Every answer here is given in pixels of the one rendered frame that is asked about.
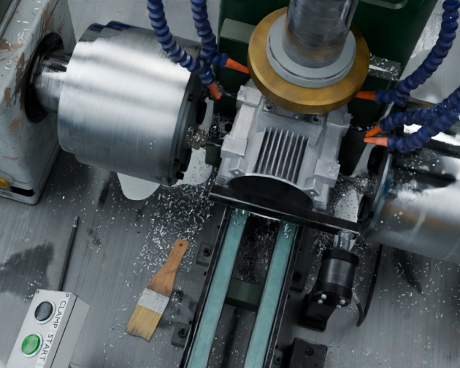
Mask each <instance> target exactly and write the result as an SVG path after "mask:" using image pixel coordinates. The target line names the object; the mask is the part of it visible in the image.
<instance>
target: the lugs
mask: <svg viewBox="0 0 460 368"><path fill-rule="evenodd" d="M247 168H248V162H247V161H246V160H244V159H243V158H234V159H231V160H230V162H229V167H228V172H230V173H231V174H233V175H234V176H235V177H236V176H240V175H246V171H247ZM322 189H323V183H322V182H321V181H319V180H318V179H317V178H316V177H311V178H306V179H305V182H304V187H303V191H304V192H306V193H307V194H308V195H309V196H311V197H313V196H320V195H321V193H322Z"/></svg>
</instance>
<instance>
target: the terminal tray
mask: <svg viewBox="0 0 460 368"><path fill-rule="evenodd" d="M267 107H268V106H267V105H266V104H265V103H264V97H263V100H262V103H261V108H260V110H259V113H258V117H257V121H256V127H255V130H257V131H256V132H264V129H265V127H266V132H269V131H270V128H272V132H273V133H275V130H276V129H277V133H278V134H280V133H281V131H282V130H283V134H285V135H286V133H287V131H288V136H291V135H292V133H294V135H293V137H295V138H297V135H298V134H299V139H300V140H302V138H303V137H304V142H307V141H308V139H310V140H309V143H308V144H309V145H311V146H313V147H315V146H316V145H318V142H319V139H320V138H321V132H322V129H323V124H324V121H325V120H324V119H325V117H324V118H321V119H320V120H318V121H315V118H314V117H313V114H304V113H302V115H301V113H299V112H293V111H290V110H287V111H285V110H286V109H284V108H282V107H280V106H278V107H277V105H275V106H274V107H275V108H276V109H274V107H272V108H271V109H267ZM295 114H298V115H296V116H295V117H293V115H295ZM300 115H301V117H300ZM296 117H297V118H298V119H296ZM302 118H304V119H302ZM311 118H312V119H311ZM308 119H309V120H308ZM310 119H311V120H310Z"/></svg>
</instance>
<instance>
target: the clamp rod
mask: <svg viewBox="0 0 460 368"><path fill-rule="evenodd" d="M343 233H344V235H343V236H341V237H340V236H339V239H338V243H337V248H343V249H346V250H349V247H350V236H351V234H350V236H349V237H346V236H345V233H346V232H343Z"/></svg>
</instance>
